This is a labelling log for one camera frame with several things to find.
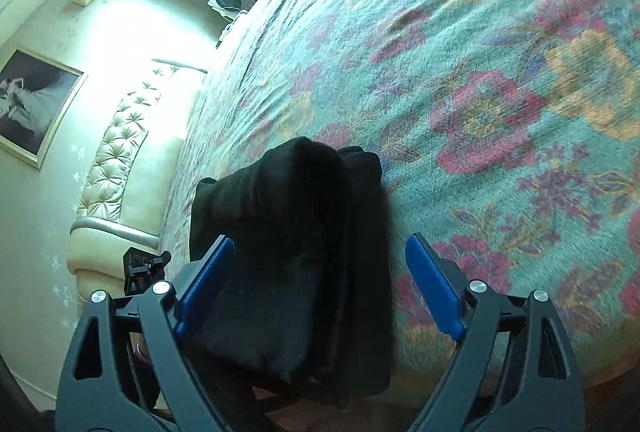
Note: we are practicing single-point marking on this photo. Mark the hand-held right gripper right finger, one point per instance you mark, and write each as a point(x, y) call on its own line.
point(432, 284)

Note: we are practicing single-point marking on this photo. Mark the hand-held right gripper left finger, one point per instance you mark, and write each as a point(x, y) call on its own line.
point(205, 282)

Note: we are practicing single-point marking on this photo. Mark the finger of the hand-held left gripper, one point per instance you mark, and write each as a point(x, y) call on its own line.
point(142, 269)

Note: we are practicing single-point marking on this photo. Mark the black pants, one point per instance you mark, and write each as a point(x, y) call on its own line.
point(300, 237)

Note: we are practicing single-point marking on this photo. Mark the cream tufted headboard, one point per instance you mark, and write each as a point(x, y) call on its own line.
point(115, 151)

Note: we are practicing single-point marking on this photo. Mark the floral blanket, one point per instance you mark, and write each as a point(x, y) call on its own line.
point(500, 61)

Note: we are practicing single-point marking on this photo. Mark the white fan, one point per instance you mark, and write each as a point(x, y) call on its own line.
point(227, 4)

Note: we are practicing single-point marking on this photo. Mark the framed wall picture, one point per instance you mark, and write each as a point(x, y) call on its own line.
point(35, 106)

